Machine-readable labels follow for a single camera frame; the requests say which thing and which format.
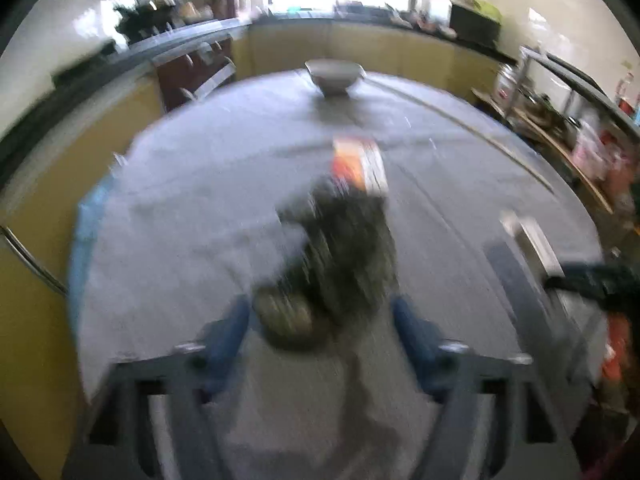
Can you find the black kitchen countertop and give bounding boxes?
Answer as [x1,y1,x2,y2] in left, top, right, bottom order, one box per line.
[0,10,516,181]

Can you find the dark red built-in oven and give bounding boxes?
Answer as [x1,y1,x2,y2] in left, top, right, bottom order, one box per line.
[152,37,238,111]

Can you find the long wooden stick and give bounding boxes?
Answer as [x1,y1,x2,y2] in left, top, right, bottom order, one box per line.
[365,77,556,193]

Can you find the green cloth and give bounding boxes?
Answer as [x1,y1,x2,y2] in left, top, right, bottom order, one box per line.
[465,0,503,21]

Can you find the red thermos bottle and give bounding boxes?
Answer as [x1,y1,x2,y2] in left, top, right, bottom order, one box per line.
[210,0,241,21]

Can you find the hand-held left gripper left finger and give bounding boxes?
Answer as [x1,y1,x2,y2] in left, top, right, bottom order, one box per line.
[62,295,251,480]

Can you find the orange and white box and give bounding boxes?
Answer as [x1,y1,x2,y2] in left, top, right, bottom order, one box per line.
[331,136,391,196]

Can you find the grey tablecloth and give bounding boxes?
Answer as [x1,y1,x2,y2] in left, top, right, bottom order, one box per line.
[67,70,608,480]

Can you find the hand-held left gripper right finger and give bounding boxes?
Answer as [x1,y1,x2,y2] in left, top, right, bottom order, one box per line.
[390,295,583,480]

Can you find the dark bag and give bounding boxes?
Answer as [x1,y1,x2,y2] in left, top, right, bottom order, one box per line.
[252,175,396,351]

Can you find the black wok with lid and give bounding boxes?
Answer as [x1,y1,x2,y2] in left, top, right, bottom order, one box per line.
[112,0,181,41]

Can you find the black microwave oven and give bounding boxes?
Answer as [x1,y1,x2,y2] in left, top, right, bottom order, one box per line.
[447,2,503,46]

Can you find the white ceramic bowl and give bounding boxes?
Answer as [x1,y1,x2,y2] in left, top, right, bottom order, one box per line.
[305,59,363,97]

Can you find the metal and wood shelf rack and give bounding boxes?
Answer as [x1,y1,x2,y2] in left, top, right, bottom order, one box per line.
[472,45,640,241]

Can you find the red plastic basket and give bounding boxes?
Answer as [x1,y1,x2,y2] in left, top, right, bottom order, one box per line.
[597,310,636,411]

